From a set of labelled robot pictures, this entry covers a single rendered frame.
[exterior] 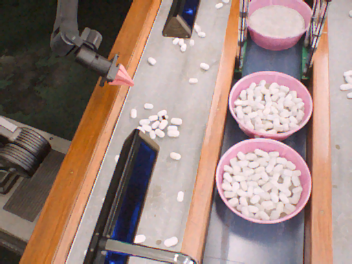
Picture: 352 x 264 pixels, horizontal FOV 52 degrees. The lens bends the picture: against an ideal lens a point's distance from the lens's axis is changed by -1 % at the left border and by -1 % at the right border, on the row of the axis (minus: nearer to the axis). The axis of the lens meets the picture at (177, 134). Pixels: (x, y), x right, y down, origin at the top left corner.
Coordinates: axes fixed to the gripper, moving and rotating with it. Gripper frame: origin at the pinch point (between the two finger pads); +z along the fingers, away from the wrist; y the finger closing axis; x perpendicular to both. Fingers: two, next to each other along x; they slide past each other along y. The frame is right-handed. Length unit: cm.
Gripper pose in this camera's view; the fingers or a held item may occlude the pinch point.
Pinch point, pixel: (131, 84)
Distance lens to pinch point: 121.6
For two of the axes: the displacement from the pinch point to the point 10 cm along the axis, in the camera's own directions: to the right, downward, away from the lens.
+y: 2.0, -8.3, 5.3
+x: -5.6, 3.5, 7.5
